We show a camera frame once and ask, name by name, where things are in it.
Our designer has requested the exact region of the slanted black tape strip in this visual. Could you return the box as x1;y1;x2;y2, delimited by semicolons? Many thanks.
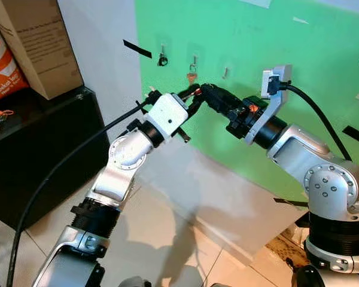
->
342;125;359;148

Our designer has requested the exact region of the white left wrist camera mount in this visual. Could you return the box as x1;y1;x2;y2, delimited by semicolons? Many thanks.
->
145;93;189;139

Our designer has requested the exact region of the brown cardboard box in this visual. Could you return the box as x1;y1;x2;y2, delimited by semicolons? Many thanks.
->
0;0;84;100

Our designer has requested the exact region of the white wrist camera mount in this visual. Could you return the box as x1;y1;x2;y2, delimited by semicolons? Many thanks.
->
145;93;189;139
247;65;294;146

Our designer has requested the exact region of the thin black tape strip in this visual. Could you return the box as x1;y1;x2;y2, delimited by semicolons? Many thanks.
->
273;197;309;208

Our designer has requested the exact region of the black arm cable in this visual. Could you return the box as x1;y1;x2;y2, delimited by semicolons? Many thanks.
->
280;83;355;163
5;96;159;287

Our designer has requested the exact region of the clear adhesive wall hook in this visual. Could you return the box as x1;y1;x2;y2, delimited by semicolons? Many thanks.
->
188;49;201;69
220;60;233;80
157;37;169;57

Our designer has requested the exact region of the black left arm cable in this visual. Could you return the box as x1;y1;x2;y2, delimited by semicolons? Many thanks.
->
5;96;159;287

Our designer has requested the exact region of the orange and white plastic bag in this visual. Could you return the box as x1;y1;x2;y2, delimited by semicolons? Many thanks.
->
0;15;29;105

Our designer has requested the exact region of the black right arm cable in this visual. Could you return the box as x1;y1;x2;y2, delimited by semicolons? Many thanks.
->
280;83;355;163

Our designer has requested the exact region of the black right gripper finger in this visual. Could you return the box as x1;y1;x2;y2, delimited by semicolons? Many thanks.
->
205;94;238;123
200;84;244;108

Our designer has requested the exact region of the dark brown glossy cabinet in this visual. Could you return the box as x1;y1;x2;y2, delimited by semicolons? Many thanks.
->
0;86;110;231

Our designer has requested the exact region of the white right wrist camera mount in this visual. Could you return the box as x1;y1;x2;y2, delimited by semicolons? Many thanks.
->
247;65;294;146

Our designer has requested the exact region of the short black tape strip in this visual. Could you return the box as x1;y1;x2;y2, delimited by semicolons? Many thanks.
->
123;39;153;60

